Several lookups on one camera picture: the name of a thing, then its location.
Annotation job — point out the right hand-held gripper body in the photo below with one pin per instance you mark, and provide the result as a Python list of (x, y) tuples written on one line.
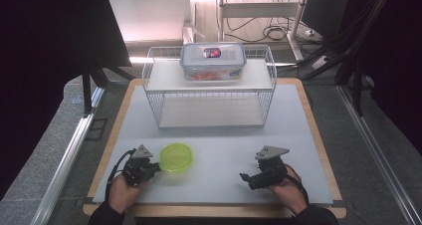
[(272, 168)]

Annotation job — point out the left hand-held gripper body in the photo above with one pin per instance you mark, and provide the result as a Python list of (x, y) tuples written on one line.
[(137, 168)]

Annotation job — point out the green round plastic container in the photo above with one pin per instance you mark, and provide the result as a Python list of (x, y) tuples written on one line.
[(175, 158)]

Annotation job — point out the clear food container blue label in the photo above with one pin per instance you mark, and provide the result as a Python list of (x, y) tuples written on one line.
[(212, 65)]

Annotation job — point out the person's right hand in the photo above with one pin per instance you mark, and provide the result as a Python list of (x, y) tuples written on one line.
[(288, 193)]

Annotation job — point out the person's left hand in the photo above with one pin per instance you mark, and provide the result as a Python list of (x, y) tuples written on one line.
[(122, 195)]

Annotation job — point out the pale grey table mat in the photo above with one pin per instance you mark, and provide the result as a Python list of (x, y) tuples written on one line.
[(215, 185)]

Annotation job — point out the black metal stand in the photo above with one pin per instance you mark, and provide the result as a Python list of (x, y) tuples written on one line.
[(87, 89), (356, 82)]

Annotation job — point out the white power strip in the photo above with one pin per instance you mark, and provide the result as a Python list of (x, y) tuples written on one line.
[(320, 62)]

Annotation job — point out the black curtain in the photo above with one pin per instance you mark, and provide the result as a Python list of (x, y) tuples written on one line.
[(398, 52), (40, 69)]

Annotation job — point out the aluminium rail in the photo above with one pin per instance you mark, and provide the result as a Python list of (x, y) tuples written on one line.
[(378, 158), (63, 165)]

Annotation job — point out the white desk frame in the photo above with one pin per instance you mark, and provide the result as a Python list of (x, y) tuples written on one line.
[(258, 9)]

